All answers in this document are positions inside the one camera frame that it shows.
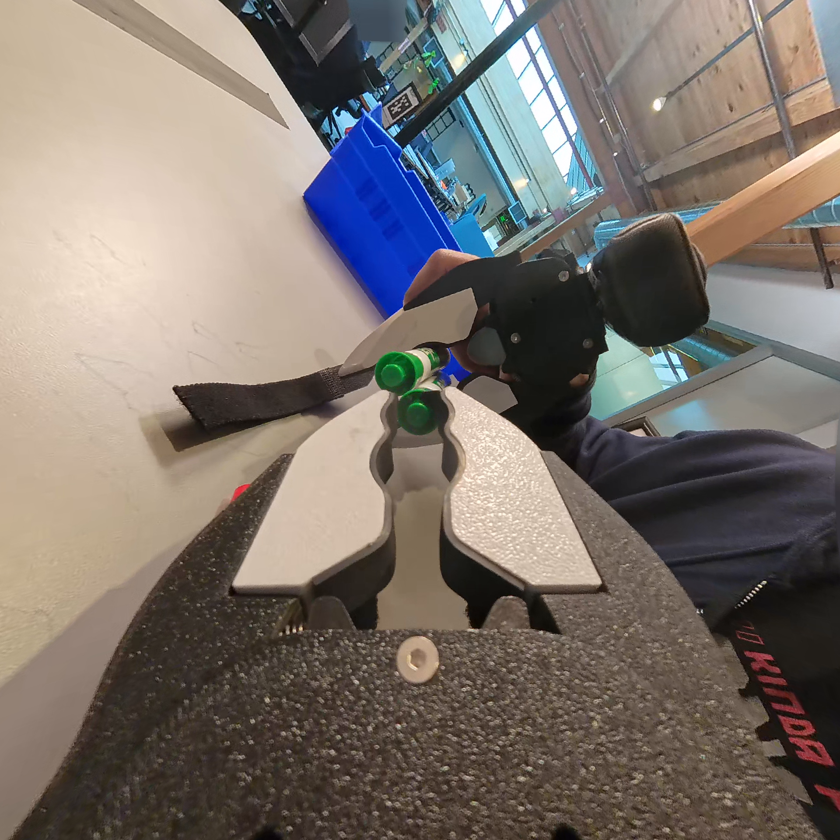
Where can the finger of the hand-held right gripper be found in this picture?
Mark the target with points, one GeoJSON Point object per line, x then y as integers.
{"type": "Point", "coordinates": [407, 331]}
{"type": "Point", "coordinates": [492, 394]}

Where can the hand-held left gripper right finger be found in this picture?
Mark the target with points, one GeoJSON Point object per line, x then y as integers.
{"type": "Point", "coordinates": [525, 519]}

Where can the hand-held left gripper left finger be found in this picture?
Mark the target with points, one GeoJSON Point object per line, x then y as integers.
{"type": "Point", "coordinates": [309, 519]}

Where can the green dry erase marker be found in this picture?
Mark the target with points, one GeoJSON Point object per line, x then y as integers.
{"type": "Point", "coordinates": [418, 412]}
{"type": "Point", "coordinates": [400, 368]}

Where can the red dry erase marker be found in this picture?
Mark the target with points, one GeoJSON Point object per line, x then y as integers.
{"type": "Point", "coordinates": [240, 492]}

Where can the blue plastic bin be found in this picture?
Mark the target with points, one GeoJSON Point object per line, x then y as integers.
{"type": "Point", "coordinates": [381, 217]}

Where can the wooden roof beam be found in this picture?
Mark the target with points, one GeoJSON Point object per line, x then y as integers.
{"type": "Point", "coordinates": [775, 197]}

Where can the black lamp pole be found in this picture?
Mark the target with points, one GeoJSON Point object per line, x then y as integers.
{"type": "Point", "coordinates": [473, 66]}

